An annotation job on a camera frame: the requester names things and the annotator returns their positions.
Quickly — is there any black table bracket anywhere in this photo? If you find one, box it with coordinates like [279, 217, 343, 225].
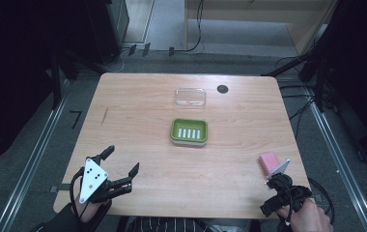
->
[49, 183, 71, 194]

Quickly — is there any black cabinet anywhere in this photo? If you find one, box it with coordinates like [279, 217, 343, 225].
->
[84, 0, 131, 65]

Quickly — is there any person's left hand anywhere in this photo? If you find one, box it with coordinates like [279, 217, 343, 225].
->
[74, 199, 112, 223]

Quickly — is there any green soap dish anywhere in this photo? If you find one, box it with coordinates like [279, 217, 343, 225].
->
[169, 118, 209, 148]

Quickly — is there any clear plastic lid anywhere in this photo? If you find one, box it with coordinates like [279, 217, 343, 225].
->
[173, 87, 208, 110]

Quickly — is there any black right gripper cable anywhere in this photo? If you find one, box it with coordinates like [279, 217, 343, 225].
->
[307, 177, 336, 225]

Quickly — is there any white floor cable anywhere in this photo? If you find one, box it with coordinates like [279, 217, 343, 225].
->
[105, 46, 131, 73]

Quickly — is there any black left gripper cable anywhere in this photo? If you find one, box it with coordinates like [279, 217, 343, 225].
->
[69, 166, 87, 218]

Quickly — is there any black floor cable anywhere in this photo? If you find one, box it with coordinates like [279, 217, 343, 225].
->
[289, 96, 316, 140]

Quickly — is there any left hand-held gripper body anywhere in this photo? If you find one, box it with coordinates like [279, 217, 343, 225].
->
[78, 157, 113, 205]

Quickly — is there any pink soap bar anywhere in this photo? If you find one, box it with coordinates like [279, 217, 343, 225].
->
[258, 152, 281, 177]

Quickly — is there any black hanging cable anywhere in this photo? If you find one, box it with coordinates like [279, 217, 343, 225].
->
[173, 0, 206, 53]

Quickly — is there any dark curtain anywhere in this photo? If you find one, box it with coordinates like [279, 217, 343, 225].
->
[313, 0, 367, 163]
[0, 0, 93, 173]

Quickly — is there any black tripod stand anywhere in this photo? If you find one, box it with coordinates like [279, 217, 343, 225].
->
[261, 38, 334, 112]

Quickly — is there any person's striped clothing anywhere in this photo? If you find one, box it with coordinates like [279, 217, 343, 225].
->
[116, 216, 254, 232]

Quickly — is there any metal floor rail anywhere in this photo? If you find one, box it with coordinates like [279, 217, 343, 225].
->
[0, 80, 72, 232]
[304, 91, 367, 232]

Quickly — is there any beige wooden cabinet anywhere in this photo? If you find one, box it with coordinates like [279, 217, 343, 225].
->
[184, 0, 338, 56]

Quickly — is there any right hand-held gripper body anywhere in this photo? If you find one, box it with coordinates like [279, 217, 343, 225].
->
[260, 158, 314, 218]

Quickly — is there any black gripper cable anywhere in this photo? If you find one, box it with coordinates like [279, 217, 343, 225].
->
[307, 177, 336, 225]
[69, 166, 87, 218]

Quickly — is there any person's right hand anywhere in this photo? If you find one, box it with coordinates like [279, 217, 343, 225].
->
[275, 197, 334, 232]

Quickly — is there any black metal stand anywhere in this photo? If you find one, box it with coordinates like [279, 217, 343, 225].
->
[49, 52, 80, 111]

